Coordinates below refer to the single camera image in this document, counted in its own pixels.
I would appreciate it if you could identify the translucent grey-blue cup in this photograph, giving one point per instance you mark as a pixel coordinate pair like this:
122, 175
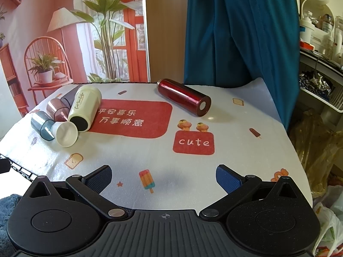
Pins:
38, 124

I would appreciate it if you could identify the wall poster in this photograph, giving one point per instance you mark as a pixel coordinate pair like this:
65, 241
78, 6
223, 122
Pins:
80, 45

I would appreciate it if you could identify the white basket of foil packets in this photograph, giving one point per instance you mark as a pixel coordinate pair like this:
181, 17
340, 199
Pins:
313, 83

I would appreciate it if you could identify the metallic pink cup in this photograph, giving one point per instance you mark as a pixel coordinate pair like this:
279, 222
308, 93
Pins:
55, 108

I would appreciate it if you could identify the white pump jar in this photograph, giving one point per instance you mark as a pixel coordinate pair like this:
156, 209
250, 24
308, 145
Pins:
306, 30

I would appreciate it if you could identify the white bottle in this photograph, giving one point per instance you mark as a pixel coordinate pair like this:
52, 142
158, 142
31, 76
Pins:
338, 45

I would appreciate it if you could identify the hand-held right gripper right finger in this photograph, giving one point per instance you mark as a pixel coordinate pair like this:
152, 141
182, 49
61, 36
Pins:
227, 178

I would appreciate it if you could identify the dark purple cup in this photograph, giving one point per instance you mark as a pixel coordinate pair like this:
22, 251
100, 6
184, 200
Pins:
69, 96

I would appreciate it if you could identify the black knob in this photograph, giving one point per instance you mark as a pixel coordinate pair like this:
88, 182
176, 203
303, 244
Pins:
4, 166

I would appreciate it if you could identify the yellow plastic bag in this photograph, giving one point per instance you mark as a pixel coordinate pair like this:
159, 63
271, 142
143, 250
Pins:
316, 144

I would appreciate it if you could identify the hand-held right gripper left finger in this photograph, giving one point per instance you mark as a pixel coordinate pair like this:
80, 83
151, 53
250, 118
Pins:
100, 179

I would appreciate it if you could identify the blue curtain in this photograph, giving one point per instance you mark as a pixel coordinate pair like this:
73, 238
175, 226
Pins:
241, 32

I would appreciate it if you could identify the printed white tablecloth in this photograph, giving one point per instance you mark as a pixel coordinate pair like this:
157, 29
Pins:
160, 152

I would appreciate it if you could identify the small cream cup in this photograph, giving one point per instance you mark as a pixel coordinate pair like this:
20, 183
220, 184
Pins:
65, 135

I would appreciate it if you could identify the white plastic bag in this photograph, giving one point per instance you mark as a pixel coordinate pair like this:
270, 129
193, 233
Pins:
331, 225

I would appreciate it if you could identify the blue towel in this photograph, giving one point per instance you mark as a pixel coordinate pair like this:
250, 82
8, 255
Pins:
10, 214

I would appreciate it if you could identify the metallic red cup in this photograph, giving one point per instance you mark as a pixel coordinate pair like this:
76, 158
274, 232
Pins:
182, 96

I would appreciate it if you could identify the white shelf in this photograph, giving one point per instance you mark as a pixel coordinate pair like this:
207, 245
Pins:
310, 61

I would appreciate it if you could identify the cream cup with black lettering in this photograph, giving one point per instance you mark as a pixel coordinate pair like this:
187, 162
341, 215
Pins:
84, 104

